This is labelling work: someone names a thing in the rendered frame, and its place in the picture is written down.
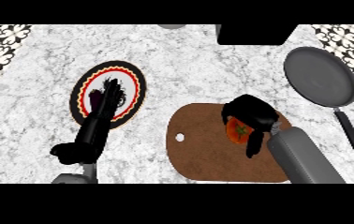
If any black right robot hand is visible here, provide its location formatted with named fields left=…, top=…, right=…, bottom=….
left=219, top=94, right=280, bottom=159

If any dark purple eggplant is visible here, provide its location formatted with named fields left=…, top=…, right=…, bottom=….
left=86, top=89, right=103, bottom=114

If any black appliance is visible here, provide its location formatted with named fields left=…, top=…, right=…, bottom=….
left=213, top=24, right=299, bottom=46

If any grey frying pan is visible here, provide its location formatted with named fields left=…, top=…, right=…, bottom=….
left=281, top=46, right=354, bottom=150

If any brown wooden cutting board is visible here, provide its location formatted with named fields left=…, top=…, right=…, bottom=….
left=165, top=102, right=293, bottom=183

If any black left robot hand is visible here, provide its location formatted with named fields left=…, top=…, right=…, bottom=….
left=48, top=77, right=125, bottom=166

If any red tomato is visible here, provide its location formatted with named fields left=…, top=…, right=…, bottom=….
left=224, top=116, right=255, bottom=145

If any black red rimmed plate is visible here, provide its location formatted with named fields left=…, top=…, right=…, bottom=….
left=69, top=60, right=147, bottom=130

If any grey round object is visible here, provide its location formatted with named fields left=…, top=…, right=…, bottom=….
left=157, top=24, right=187, bottom=30

